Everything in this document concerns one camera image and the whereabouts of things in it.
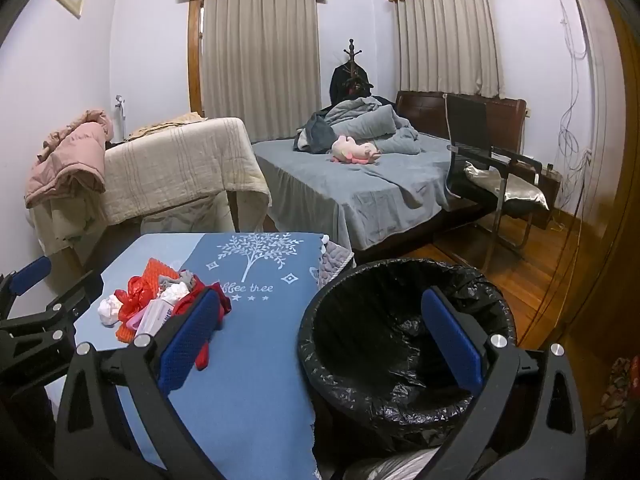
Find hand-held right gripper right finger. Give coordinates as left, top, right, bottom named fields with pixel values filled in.
left=421, top=286, right=587, bottom=480

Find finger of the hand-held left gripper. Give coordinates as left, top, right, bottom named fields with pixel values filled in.
left=0, top=270, right=105, bottom=346
left=0, top=256, right=53, bottom=311

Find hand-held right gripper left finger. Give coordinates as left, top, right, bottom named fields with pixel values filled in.
left=52, top=289, right=236, bottom=480

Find red cloth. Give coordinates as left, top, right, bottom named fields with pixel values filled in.
left=172, top=280, right=232, bottom=371

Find red ribbon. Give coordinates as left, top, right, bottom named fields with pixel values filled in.
left=114, top=276, right=161, bottom=321

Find orange mesh cloth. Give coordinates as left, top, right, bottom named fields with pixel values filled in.
left=116, top=257, right=183, bottom=346

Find black bin with bag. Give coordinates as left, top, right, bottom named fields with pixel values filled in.
left=297, top=258, right=518, bottom=453

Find white crumpled tissue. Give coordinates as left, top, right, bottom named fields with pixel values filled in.
left=97, top=294, right=123, bottom=328

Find pink white packet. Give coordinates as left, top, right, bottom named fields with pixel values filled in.
left=131, top=297, right=176, bottom=336

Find small white crumpled paper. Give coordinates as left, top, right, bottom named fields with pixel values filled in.
left=160, top=280, right=191, bottom=302

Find blue tree print tablecloth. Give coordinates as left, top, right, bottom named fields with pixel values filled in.
left=47, top=231, right=328, bottom=480

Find pink jacket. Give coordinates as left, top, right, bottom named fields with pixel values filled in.
left=25, top=108, right=115, bottom=208

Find grey fringed cloth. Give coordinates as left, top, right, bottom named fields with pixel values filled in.
left=317, top=237, right=356, bottom=291

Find silver cushion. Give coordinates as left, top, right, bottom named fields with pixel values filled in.
left=462, top=160, right=551, bottom=212

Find beige towel on rack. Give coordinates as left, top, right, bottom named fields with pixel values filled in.
left=27, top=116, right=273, bottom=256

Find floral patterned cloth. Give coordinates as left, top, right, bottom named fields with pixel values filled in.
left=589, top=357, right=635, bottom=436

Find bed with grey sheet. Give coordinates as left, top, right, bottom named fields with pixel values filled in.
left=252, top=91, right=528, bottom=255

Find tan folded blanket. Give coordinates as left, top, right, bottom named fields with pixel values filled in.
left=127, top=112, right=208, bottom=139

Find black chair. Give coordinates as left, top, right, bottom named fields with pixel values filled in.
left=444, top=94, right=551, bottom=273

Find pink plush toy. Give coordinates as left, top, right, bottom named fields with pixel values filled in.
left=330, top=135, right=382, bottom=165

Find wooden wardrobe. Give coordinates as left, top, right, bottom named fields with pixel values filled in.
left=567, top=0, right=640, bottom=431

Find dark wooden headboard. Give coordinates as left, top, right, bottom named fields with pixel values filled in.
left=395, top=91, right=528, bottom=142

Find grey duvet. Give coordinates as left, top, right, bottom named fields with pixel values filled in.
left=295, top=97, right=422, bottom=157

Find dark grey garment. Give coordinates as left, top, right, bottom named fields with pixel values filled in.
left=294, top=114, right=337, bottom=154

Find wide beige curtain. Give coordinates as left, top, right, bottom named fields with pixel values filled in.
left=201, top=0, right=322, bottom=143

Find narrow beige curtain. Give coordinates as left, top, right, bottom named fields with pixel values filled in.
left=395, top=0, right=502, bottom=99

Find wooden coat rack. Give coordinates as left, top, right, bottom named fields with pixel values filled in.
left=342, top=37, right=366, bottom=92

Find white wall fixture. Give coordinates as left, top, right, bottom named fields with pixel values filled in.
left=114, top=93, right=127, bottom=141

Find hanging white cables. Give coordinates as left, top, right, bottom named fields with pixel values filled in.
left=554, top=0, right=595, bottom=211

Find wooden window frame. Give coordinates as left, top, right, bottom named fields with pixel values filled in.
left=187, top=0, right=206, bottom=117

